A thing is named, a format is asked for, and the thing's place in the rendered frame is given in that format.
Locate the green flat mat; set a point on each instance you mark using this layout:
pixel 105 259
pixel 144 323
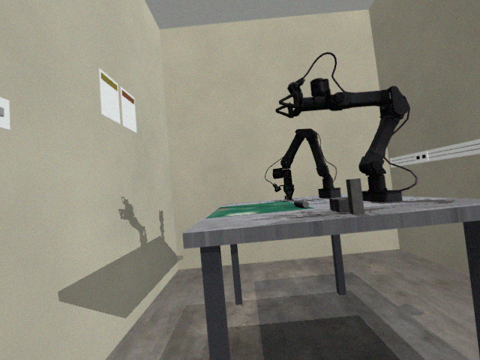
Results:
pixel 255 209

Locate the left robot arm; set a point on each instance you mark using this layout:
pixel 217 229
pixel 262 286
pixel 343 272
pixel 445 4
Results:
pixel 395 107

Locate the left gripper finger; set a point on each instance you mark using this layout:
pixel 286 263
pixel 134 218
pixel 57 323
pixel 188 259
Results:
pixel 290 115
pixel 295 100

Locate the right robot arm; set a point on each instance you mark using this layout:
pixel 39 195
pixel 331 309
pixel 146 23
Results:
pixel 321 167

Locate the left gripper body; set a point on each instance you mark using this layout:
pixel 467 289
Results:
pixel 303 105

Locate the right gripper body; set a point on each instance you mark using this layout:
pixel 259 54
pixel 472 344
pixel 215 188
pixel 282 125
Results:
pixel 287 182

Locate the grey metal cylinder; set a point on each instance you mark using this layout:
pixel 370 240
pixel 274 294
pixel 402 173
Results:
pixel 303 204

